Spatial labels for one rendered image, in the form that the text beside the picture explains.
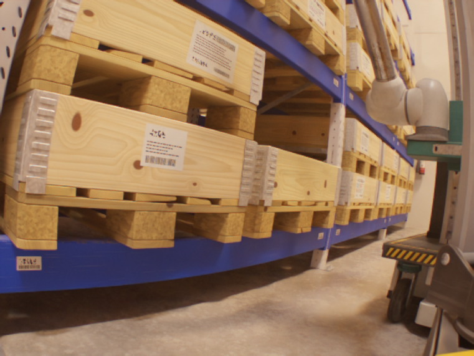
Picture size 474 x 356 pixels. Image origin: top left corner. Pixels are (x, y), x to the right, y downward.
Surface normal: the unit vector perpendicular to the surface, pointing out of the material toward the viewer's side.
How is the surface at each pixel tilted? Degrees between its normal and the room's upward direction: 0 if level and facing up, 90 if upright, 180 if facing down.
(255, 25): 90
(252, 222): 90
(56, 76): 90
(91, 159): 90
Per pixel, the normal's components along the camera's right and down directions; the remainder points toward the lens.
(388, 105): -0.65, 0.47
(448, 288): -0.98, -0.13
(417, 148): -0.76, -0.11
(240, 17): 0.76, 0.09
